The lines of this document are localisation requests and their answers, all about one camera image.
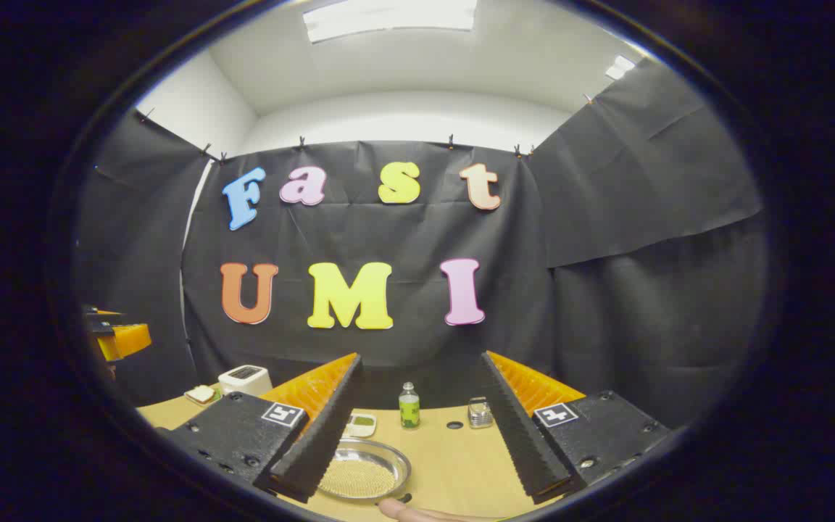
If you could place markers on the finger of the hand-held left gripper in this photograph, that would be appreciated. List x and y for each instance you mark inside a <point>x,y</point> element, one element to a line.
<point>127,339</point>

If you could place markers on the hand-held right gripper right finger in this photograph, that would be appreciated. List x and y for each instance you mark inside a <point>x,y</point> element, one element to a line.
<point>522,435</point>

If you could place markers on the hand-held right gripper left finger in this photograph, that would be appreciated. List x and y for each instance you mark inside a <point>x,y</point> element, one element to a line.
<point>320,435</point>

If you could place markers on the stainless steel pot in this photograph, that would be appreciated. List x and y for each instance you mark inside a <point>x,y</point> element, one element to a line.
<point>381,457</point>

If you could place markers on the white divided bean dish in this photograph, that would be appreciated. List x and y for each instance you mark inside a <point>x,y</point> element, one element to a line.
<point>361,426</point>

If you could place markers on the pile of soybeans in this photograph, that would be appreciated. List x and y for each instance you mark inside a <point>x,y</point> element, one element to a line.
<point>359,478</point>

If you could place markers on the white rectangular plate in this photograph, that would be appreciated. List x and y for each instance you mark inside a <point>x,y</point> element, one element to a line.
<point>193,400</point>

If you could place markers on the white bread sandwich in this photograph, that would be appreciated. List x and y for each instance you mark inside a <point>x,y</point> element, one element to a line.
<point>201,394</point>

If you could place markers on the green label plastic bottle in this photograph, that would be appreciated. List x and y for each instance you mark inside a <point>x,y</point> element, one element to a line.
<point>409,409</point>

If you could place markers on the white toaster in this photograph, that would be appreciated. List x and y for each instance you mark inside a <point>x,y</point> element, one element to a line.
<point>243,378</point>

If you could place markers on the black backdrop cloth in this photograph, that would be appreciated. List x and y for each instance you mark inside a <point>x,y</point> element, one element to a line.
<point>606,217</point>

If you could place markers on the small ceiling light panel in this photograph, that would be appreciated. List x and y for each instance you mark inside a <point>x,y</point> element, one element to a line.
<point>619,67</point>

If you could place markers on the large ceiling light panel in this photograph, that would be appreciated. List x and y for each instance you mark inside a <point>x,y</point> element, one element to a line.
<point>388,18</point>

